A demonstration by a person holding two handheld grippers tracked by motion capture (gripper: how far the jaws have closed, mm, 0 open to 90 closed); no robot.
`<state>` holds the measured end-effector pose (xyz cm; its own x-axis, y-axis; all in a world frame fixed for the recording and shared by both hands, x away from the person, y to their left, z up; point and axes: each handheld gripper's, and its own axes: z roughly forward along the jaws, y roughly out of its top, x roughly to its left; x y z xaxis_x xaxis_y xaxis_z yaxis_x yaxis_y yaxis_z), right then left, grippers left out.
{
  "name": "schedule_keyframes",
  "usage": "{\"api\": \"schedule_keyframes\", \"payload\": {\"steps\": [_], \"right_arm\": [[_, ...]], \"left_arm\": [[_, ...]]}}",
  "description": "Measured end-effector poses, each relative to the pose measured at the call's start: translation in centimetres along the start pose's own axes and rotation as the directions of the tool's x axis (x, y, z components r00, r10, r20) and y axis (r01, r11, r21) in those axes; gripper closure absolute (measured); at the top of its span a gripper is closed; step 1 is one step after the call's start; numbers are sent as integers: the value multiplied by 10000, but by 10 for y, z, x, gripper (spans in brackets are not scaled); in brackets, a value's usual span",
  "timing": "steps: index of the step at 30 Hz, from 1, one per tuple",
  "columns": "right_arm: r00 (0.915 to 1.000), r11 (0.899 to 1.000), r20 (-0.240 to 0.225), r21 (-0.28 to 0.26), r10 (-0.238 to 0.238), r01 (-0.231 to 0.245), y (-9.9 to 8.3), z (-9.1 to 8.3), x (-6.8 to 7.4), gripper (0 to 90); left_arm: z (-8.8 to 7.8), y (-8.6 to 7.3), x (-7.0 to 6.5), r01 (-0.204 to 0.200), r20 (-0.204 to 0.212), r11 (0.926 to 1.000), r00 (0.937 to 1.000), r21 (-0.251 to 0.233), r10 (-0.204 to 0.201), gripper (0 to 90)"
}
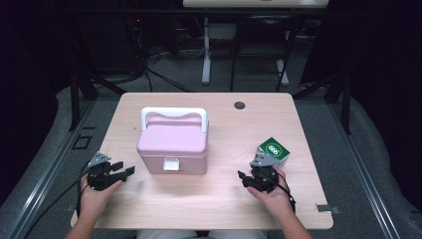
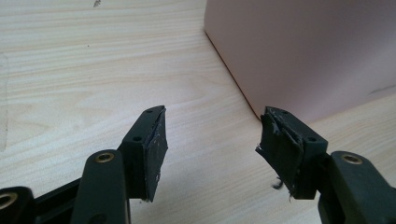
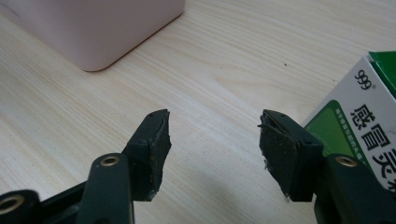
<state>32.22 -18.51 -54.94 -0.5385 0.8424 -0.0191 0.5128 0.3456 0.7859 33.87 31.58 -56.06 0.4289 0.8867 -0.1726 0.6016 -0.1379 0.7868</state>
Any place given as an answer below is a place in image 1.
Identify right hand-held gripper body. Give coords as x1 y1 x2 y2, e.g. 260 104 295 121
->
247 154 283 194

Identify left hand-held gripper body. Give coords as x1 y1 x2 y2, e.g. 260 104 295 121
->
87 151 128 192

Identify green and white carton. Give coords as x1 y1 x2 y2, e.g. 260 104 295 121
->
255 136 292 167

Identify pink storage box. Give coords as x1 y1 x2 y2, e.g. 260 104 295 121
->
136 107 209 176

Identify person's left hand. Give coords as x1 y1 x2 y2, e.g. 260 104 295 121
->
79 173 123 218

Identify person's right hand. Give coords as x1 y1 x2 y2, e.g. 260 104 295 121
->
247 166 295 218

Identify person's light trousers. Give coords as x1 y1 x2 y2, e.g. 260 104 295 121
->
136 229 269 239

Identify black metal stand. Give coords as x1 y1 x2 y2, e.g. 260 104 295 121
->
69 70 127 132
293 71 353 135

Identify white background desk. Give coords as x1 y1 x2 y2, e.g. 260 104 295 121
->
182 0 330 87

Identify dark computer with red light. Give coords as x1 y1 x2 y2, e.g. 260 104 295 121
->
124 15 181 69

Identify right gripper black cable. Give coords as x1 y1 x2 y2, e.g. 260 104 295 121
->
262 169 298 214

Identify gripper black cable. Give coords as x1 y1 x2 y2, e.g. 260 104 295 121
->
262 169 298 214
23 161 94 239

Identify aluminium floor rail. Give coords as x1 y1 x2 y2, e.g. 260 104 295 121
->
327 99 403 239
5 99 98 239

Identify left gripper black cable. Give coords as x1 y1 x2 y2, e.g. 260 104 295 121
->
23 161 94 239

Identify grey metal table bracket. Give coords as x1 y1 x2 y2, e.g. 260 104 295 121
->
315 203 341 215

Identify black floor cables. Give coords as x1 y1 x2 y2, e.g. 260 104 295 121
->
142 65 197 94

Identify black metal chair frame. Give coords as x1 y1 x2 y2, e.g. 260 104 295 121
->
229 15 305 93

